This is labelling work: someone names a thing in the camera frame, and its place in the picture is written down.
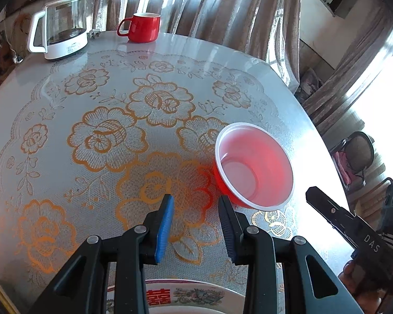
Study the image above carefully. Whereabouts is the white floral enamel plate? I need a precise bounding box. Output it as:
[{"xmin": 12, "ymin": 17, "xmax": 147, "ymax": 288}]
[{"xmin": 105, "ymin": 278, "xmax": 246, "ymax": 314}]

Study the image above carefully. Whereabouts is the red plastic bowl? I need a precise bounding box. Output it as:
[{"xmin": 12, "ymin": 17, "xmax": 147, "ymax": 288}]
[{"xmin": 214, "ymin": 122, "xmax": 294, "ymax": 211}]

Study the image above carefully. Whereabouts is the person's right hand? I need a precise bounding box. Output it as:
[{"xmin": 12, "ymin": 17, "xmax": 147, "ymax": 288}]
[{"xmin": 338, "ymin": 260, "xmax": 393, "ymax": 313}]

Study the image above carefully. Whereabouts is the pink cloth on chair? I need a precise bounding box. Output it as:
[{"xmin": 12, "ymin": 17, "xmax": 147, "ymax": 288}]
[{"xmin": 333, "ymin": 151, "xmax": 353, "ymax": 186}]

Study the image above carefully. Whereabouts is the dark wooden chair right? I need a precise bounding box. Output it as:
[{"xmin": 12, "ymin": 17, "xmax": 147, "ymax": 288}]
[{"xmin": 329, "ymin": 131, "xmax": 393, "ymax": 201}]

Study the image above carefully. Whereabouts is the grey curtain right window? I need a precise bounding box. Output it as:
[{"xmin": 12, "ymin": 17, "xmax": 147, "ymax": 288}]
[{"xmin": 302, "ymin": 0, "xmax": 393, "ymax": 135}]

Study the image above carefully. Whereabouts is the lace floral table cover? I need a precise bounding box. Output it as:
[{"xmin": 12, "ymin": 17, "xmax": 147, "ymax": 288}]
[{"xmin": 0, "ymin": 50, "xmax": 287, "ymax": 301}]

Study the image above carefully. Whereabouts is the grey sheer curtain centre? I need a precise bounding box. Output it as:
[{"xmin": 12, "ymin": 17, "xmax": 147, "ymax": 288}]
[{"xmin": 86, "ymin": 0, "xmax": 301, "ymax": 92}]

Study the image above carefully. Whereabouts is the glass electric kettle white base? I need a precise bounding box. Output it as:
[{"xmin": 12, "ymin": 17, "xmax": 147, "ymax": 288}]
[{"xmin": 27, "ymin": 0, "xmax": 88, "ymax": 60}]

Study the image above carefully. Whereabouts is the red ceramic mug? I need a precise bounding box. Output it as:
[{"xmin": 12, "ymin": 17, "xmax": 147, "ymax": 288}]
[{"xmin": 116, "ymin": 13, "xmax": 161, "ymax": 43}]

